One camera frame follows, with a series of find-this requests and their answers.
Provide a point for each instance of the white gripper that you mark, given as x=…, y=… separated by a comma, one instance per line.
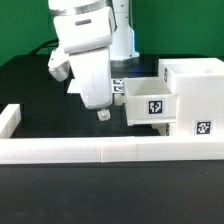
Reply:
x=92, y=71

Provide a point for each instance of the white front drawer with tag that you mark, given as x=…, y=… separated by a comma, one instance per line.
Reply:
x=165, y=129

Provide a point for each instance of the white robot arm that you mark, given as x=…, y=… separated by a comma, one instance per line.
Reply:
x=93, y=36

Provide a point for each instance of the white drawer cabinet box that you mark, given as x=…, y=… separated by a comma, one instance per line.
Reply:
x=199, y=85

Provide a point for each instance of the white drawer with tag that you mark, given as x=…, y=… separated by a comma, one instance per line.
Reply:
x=149, y=101
x=165, y=129

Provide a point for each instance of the white fence wall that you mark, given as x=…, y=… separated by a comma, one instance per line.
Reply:
x=9, y=120
x=112, y=149

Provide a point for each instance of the white left fence wall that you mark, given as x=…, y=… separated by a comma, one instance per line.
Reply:
x=9, y=120

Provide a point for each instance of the white front fence wall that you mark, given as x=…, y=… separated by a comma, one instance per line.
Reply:
x=112, y=149

